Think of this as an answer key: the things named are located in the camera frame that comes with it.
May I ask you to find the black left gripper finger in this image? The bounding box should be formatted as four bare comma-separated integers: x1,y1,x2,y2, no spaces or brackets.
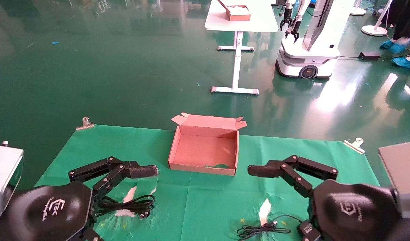
92,164,159,199
68,156,159,183

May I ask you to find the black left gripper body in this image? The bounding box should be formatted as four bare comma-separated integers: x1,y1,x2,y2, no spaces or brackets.
1,181,103,241

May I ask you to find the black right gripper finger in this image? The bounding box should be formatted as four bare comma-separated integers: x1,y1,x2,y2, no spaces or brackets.
247,155,338,181
248,164,313,198

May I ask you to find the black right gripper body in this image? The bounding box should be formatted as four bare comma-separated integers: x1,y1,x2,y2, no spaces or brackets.
308,180,403,241

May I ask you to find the black power cable with plug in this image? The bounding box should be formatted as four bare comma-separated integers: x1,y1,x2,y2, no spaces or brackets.
97,195,156,219

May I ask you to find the black adapter with thin cable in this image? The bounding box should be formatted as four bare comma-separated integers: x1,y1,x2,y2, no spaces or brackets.
237,214,321,241

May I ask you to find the open brown cardboard box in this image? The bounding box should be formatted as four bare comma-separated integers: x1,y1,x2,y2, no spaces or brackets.
168,113,248,176

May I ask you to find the small brown box with lid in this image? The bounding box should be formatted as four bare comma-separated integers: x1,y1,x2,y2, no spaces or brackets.
218,0,251,22

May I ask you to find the metal binder clip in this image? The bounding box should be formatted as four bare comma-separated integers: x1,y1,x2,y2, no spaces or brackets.
76,117,95,131
344,137,366,154

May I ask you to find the green table cloth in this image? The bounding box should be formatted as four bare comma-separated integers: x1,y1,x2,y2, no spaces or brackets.
34,125,381,241

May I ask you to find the white wheeled background robot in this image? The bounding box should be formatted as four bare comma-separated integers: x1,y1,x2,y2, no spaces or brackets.
275,0,356,80

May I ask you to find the black floor power brick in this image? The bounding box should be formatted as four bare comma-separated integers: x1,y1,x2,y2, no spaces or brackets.
358,51,381,61

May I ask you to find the blue shoe cover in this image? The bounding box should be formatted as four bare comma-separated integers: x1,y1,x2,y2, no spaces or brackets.
380,37,410,54
391,54,410,70

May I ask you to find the white round stand base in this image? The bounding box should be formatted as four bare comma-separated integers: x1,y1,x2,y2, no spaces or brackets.
349,0,367,16
361,0,393,37

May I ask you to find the white table with legs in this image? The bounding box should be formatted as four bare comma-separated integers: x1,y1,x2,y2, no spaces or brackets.
204,0,279,95

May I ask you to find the person in black trousers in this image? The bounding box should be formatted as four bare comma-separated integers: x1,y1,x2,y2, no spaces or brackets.
390,0,410,41

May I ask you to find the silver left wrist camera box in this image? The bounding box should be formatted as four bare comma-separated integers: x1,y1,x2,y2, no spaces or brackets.
0,141,24,218

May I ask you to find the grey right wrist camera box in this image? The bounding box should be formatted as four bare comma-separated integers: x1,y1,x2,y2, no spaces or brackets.
378,142,410,219

